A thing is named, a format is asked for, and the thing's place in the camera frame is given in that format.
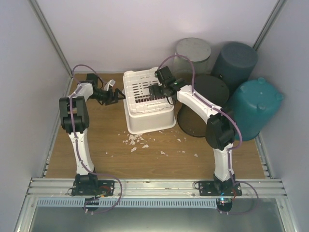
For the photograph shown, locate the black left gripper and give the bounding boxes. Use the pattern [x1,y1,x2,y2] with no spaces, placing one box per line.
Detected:
[90,88,123,105]

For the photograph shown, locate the white plastic tub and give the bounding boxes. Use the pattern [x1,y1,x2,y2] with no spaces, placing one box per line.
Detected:
[123,67,176,134]

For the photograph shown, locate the black wire mesh bin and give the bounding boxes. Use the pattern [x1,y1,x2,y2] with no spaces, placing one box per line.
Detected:
[177,74,230,138]

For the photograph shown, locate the silver mesh metal bin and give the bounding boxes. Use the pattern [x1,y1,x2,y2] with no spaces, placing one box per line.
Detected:
[172,38,211,82]

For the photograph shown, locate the teal plastic bin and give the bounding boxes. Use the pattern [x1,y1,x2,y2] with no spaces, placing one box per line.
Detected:
[227,77,284,141]

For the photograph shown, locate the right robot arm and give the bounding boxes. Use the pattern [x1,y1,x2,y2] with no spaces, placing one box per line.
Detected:
[148,66,236,196]

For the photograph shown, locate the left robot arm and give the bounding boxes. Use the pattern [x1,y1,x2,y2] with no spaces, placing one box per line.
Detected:
[59,73,126,195]

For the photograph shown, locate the white plastic shard pile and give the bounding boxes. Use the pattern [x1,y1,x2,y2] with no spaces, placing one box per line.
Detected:
[122,134,145,145]

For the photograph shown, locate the dark grey cylindrical bin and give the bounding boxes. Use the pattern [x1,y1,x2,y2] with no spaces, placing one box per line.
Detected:
[211,42,258,87]

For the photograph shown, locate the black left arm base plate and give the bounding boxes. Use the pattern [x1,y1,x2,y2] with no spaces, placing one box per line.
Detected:
[67,180,115,198]

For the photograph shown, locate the aluminium frame post left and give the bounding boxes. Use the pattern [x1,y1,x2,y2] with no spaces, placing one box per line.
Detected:
[28,0,72,77]

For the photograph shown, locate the aluminium frame post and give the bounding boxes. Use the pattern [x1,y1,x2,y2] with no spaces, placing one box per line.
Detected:
[253,0,288,51]
[28,0,72,77]

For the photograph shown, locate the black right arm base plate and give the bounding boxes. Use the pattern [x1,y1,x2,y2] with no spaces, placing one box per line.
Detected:
[193,180,242,196]

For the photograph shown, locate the aluminium front rail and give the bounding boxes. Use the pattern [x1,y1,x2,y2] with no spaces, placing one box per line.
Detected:
[26,178,287,199]

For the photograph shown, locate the grey slotted cable duct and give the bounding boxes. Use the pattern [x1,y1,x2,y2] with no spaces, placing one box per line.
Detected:
[37,198,217,209]

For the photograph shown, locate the aluminium frame post right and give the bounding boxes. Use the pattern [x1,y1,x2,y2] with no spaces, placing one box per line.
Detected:
[253,0,288,51]

